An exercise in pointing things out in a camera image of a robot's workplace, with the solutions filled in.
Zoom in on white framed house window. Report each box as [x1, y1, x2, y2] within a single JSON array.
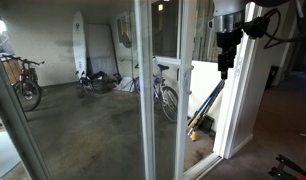
[[150, 0, 227, 67]]

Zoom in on red bicycle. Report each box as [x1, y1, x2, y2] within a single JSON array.
[[0, 52, 47, 113]]

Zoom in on black duffel bag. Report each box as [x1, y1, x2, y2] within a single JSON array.
[[89, 70, 122, 95]]

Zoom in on white leaning mattress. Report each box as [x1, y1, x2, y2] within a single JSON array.
[[85, 23, 120, 78]]

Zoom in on sliding glass door frame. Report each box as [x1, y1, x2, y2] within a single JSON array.
[[133, 0, 157, 180]]

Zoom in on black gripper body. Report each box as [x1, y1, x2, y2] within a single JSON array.
[[215, 29, 244, 56]]

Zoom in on grey vertical post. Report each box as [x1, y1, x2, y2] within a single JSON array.
[[0, 49, 53, 180]]

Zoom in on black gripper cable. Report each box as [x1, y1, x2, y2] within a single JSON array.
[[262, 0, 306, 50]]

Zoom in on orange bottle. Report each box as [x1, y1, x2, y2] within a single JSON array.
[[189, 128, 199, 143]]

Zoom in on small black kids bike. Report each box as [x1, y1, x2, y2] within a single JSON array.
[[75, 69, 96, 95]]

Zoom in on wooden slat railing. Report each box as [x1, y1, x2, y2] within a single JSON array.
[[0, 57, 23, 86]]

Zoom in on dark wall hanging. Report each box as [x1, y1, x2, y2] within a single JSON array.
[[116, 13, 133, 49]]

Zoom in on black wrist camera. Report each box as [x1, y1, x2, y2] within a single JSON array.
[[242, 15, 271, 40]]

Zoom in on white door sill track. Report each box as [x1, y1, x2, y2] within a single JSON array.
[[182, 152, 225, 180]]

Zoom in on white surfboard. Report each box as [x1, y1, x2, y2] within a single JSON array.
[[71, 10, 88, 81]]

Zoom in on blue silver bicycle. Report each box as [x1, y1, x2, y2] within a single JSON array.
[[132, 55, 180, 124]]

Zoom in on white door jamb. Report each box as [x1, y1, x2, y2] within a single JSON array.
[[212, 0, 261, 160]]

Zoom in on tan wooden broom handle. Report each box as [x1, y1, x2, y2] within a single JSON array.
[[186, 96, 218, 136]]

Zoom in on black dustpan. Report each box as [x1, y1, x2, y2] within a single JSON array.
[[198, 115, 215, 135]]

